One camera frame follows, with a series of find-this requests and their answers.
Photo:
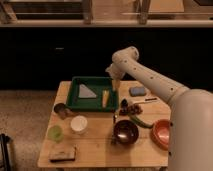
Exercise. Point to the blue sponge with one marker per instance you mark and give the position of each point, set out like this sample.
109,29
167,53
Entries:
137,91

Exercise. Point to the orange red bowl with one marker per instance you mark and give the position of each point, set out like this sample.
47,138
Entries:
160,133

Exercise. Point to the metal cup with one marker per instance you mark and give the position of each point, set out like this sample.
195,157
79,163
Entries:
61,110

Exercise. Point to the green chili pepper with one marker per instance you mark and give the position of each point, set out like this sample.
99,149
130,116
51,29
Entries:
139,122

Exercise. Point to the brown bread slice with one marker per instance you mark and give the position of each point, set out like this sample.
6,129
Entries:
58,154

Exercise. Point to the green plastic tray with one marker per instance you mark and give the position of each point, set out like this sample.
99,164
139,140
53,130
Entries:
97,85

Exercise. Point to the small dark bottle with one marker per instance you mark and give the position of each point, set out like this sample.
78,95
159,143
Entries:
124,104

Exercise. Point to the dark grape bunch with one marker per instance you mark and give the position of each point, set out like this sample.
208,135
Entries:
132,109

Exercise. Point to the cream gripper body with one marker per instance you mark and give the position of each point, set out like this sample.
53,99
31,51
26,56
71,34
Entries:
115,84

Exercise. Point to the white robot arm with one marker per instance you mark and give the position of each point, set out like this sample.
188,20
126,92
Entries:
191,121

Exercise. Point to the green cup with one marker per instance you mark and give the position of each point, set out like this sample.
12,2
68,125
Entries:
55,133

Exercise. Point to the white cup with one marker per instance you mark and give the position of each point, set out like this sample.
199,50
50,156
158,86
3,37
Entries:
79,124

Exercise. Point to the dark purple bowl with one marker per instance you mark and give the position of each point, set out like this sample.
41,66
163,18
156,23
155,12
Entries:
126,132

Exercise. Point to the grey triangular cloth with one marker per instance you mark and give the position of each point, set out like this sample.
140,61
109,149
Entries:
85,92

